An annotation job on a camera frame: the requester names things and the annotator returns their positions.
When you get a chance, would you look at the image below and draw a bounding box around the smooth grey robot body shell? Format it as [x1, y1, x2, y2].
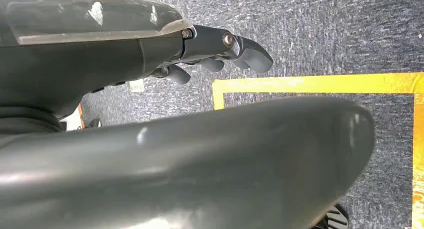
[0, 96, 376, 229]

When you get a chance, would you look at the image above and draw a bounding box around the small white label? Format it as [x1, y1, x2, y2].
[128, 78, 146, 94]

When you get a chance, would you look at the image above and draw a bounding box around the yellow floor tape frame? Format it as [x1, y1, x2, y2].
[212, 72, 424, 229]

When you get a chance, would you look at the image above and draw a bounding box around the black white striped object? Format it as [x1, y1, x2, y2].
[311, 203, 351, 229]

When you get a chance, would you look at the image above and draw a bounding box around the white and orange object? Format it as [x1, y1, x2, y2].
[59, 103, 86, 132]

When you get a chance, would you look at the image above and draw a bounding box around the ribbed grey left arm sleeve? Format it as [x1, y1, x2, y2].
[0, 104, 65, 146]

